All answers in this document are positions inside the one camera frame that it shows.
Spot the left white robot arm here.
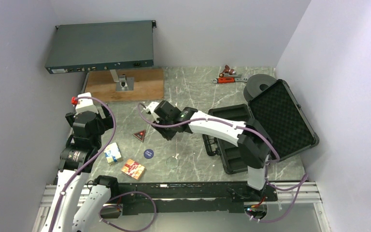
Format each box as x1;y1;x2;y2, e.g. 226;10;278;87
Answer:
41;102;120;232

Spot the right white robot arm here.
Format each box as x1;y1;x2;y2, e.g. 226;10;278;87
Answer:
145;101;275;201

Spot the black poker set case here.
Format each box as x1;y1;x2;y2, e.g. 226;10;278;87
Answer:
202;79;319;174

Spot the red triangular dealer button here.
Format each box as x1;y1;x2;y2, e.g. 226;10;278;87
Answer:
133;130;146;143

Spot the blue round dealer button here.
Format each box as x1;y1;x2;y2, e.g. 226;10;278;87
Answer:
143;149;154;159

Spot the clear round dealer button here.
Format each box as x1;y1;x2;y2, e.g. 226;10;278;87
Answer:
166;156;179;169

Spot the wooden base board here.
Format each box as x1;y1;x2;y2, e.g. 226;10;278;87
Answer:
84;68;164;102

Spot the blue playing card box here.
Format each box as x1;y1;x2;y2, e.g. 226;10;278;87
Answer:
104;142;123;164

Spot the dark green rack device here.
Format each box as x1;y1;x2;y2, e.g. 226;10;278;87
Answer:
45;20;157;74

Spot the grey filament spool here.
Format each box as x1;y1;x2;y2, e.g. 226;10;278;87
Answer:
243;74;276;102

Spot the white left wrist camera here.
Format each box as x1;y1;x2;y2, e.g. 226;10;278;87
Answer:
71;97;99;114

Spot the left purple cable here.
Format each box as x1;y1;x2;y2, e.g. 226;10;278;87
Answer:
46;97;157;232

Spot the purple cable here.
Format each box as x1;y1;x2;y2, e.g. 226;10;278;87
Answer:
137;102;308;224
46;97;157;232

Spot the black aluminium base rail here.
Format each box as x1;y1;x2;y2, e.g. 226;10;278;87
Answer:
40;182;322;220

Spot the brown hose nozzle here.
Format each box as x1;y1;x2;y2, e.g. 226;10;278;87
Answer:
219;65;236;77

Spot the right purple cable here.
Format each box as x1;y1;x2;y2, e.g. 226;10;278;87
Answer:
137;102;308;224

